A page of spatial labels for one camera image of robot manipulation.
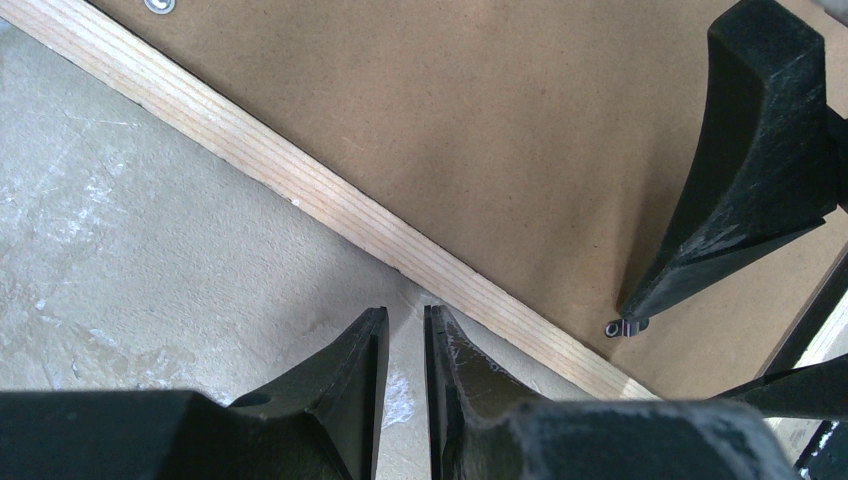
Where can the brown cardboard backing board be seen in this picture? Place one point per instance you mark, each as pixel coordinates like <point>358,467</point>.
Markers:
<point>543,143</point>

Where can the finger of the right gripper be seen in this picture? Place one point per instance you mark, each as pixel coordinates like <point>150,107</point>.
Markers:
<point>765,171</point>
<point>815,392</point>

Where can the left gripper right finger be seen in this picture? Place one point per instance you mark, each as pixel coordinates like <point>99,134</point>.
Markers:
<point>486,424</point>

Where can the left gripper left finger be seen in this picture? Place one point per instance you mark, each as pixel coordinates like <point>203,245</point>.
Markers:
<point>319,420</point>

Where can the silver metal turn clip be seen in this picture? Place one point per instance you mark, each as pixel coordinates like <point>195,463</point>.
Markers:
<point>626,328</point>

